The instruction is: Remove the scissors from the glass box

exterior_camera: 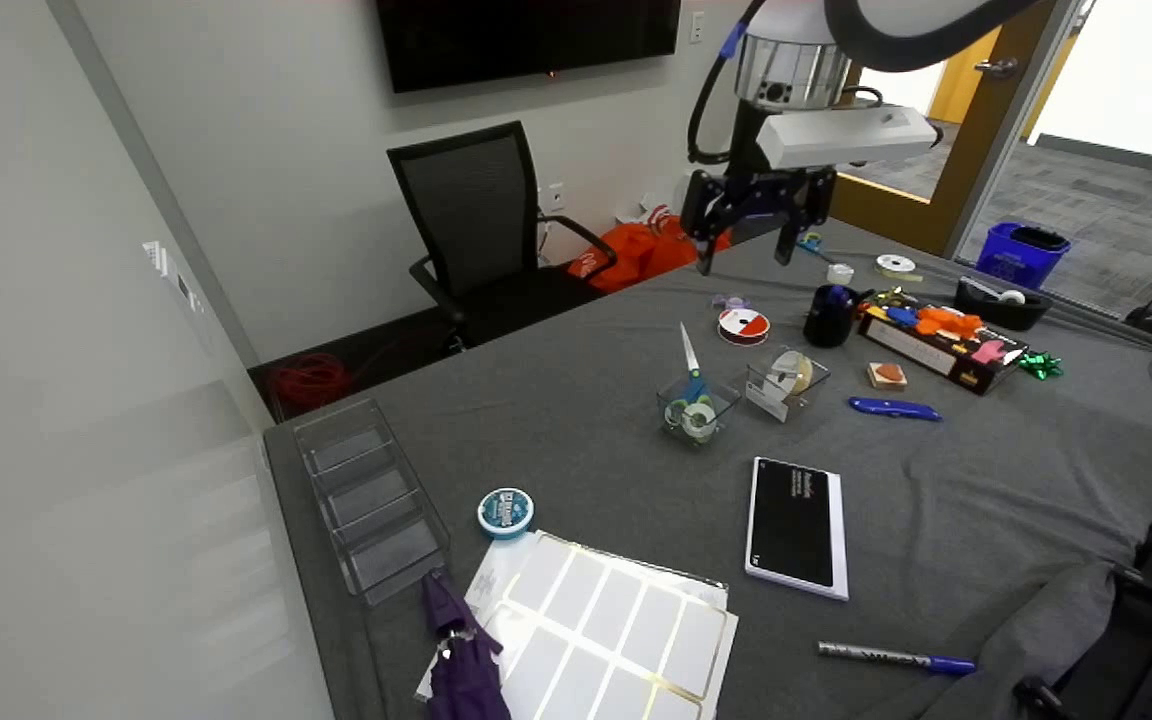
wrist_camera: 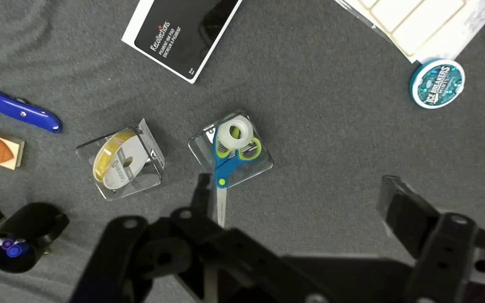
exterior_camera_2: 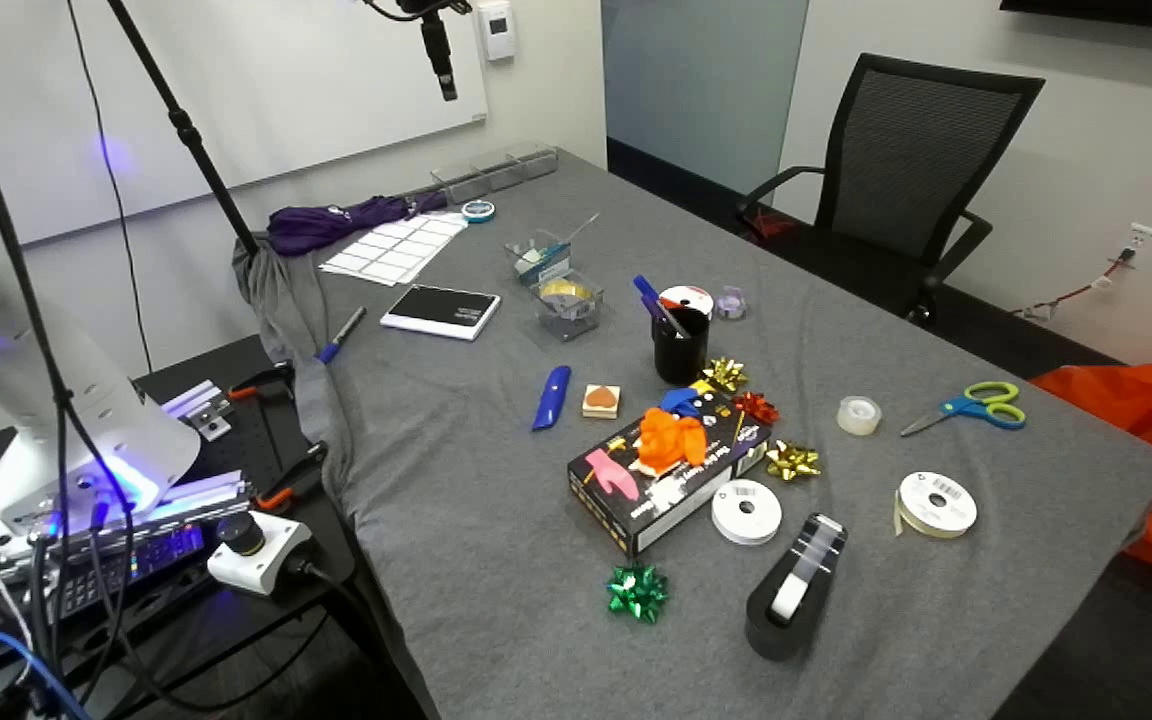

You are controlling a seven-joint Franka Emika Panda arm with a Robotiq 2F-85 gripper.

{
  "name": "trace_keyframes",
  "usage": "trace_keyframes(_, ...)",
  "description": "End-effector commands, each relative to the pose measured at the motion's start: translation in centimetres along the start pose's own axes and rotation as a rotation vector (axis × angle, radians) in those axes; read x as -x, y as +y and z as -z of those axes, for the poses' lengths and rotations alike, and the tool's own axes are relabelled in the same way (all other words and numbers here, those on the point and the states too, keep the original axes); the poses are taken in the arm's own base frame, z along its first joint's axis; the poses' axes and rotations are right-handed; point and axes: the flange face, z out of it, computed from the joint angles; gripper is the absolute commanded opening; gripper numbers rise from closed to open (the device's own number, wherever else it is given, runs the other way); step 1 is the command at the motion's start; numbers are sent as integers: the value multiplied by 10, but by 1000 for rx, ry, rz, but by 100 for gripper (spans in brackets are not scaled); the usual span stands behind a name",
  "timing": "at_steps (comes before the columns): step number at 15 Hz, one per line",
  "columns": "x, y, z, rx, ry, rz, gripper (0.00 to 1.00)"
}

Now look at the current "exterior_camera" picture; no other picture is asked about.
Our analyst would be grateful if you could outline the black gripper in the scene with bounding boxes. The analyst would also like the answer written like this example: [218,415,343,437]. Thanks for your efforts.
[692,158,842,280]

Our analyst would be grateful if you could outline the clear glass box with roll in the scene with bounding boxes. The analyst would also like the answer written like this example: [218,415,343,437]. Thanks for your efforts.
[739,343,838,422]

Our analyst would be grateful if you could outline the black gift bow box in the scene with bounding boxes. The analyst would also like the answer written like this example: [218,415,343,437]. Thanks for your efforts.
[858,296,1030,401]

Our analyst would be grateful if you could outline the red white ribbon roll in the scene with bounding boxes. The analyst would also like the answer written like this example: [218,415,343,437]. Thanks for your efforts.
[718,303,778,349]

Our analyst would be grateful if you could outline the orange plastic bag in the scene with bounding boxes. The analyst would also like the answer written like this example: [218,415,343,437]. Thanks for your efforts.
[570,212,739,296]

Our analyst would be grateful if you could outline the black mug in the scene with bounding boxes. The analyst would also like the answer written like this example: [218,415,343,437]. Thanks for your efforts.
[801,280,864,351]

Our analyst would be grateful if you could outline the cream ribbon roll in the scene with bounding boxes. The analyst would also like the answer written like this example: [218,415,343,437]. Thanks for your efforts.
[753,349,820,412]

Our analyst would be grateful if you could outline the white ribbon spool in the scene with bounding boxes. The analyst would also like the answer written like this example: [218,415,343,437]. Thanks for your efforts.
[871,246,925,280]

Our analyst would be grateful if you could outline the orange gift bow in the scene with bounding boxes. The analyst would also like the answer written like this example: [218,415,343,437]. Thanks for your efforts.
[914,301,990,343]

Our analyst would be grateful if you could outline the grey tablecloth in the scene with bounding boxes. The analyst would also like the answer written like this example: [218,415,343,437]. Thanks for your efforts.
[260,212,1152,720]

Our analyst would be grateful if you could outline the black tape dispenser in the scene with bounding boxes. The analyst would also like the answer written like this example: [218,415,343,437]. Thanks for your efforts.
[954,271,1056,336]

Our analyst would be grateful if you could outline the pink gift bow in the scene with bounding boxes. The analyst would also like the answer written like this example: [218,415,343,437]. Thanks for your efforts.
[973,336,1024,371]

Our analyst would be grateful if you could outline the black office chair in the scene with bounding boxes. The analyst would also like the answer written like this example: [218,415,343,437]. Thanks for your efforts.
[386,117,625,351]

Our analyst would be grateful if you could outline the blue waste bin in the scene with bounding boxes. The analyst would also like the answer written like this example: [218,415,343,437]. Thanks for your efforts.
[973,219,1077,290]

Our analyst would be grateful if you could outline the black tablet device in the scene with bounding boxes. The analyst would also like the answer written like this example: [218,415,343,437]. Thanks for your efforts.
[739,450,858,603]

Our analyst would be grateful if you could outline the green gift bow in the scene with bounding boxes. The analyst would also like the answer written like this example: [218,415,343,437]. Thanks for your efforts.
[1011,343,1069,382]

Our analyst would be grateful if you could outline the blue white tape roll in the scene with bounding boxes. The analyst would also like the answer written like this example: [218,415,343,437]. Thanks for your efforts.
[473,485,541,540]

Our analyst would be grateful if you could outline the white label sheets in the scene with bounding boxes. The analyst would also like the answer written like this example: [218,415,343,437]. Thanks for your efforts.
[460,528,745,720]

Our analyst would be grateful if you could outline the blue capped marker pen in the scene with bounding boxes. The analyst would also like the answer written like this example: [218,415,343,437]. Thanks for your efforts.
[811,636,985,679]

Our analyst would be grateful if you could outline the clear acrylic tray organizer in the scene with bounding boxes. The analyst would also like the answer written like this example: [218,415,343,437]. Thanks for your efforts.
[291,401,456,606]

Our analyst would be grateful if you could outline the purple cloth bundle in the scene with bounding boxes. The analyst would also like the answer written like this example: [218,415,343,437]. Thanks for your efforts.
[414,568,516,720]

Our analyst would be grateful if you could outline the green blue handled scissors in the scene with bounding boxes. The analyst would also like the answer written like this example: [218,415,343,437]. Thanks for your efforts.
[787,226,846,263]

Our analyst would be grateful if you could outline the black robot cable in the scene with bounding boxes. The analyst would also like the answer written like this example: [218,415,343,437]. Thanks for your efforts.
[682,10,757,173]

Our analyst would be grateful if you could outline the black wall television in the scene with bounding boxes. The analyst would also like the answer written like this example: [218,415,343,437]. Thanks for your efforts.
[371,0,683,94]

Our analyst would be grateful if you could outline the red cable coil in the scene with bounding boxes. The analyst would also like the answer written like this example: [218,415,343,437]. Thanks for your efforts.
[269,349,356,415]

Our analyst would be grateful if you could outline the white wall bracket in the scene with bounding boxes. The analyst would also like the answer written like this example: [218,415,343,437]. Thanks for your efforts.
[142,237,205,314]

